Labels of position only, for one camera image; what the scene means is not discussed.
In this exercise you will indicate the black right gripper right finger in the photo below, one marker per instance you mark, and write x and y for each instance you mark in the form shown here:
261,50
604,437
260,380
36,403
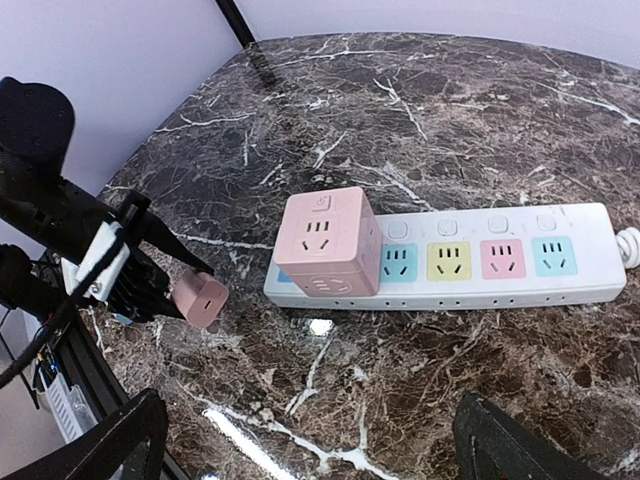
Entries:
489,444

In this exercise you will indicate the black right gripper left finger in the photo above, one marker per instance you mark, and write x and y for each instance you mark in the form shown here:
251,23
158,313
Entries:
132,438

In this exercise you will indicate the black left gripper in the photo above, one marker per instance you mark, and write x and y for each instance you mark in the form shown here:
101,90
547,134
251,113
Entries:
141,287

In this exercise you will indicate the pink usb charger plug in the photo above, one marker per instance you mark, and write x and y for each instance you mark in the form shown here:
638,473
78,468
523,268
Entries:
199,297

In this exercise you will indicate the pink cube socket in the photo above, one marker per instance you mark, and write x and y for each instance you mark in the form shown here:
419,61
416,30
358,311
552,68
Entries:
329,243

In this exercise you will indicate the white multicolour power strip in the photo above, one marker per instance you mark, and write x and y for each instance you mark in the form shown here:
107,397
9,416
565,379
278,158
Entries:
515,257

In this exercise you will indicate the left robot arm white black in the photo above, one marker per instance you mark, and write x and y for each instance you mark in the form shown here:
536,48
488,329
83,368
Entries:
37,123

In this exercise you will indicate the light blue cable duct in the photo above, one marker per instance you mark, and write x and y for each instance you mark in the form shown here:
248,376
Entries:
69,407

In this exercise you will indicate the black front rail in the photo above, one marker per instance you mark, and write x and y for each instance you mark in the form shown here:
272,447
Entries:
82,364

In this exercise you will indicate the left black frame post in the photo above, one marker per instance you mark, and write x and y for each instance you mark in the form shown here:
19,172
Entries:
236,22

